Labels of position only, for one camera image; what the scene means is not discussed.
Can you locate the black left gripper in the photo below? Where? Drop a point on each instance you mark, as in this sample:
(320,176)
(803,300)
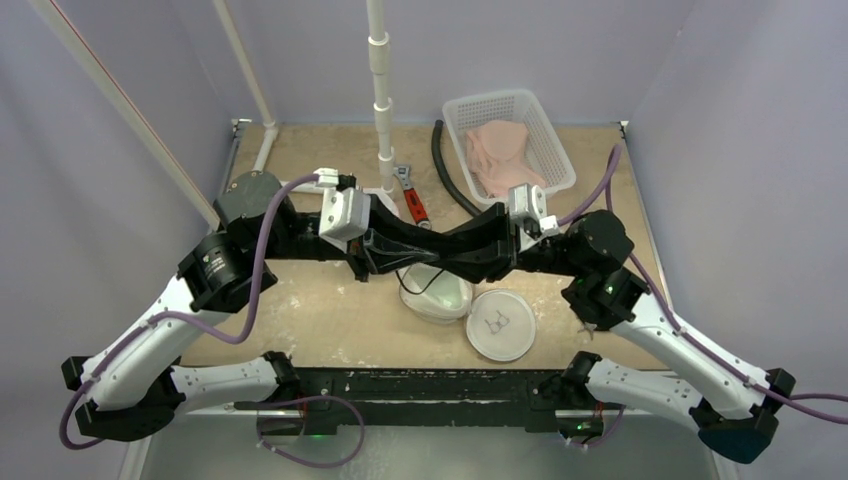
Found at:
(388,224)

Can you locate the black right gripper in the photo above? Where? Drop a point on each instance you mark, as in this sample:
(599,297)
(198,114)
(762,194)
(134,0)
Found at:
(505,237)

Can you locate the black bra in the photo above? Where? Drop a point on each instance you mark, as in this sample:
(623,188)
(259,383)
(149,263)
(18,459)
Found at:
(417,246)

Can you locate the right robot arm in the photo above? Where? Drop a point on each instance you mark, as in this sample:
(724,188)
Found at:
(730,404)

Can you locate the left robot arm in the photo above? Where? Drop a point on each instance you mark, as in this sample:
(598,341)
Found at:
(136,386)

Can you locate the pink bra in basket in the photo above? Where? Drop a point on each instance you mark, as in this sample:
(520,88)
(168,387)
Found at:
(495,154)

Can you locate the white plastic basket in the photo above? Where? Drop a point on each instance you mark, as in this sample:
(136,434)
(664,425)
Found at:
(543,152)

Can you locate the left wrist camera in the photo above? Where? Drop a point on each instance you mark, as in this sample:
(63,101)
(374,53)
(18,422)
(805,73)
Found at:
(345,208)

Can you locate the red-handled adjustable wrench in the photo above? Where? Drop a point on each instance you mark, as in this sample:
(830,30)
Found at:
(418,212)

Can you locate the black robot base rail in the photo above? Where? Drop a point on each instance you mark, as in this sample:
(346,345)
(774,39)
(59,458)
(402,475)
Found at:
(327,398)

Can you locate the white PVC pipe frame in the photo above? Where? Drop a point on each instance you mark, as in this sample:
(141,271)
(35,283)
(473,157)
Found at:
(111,90)

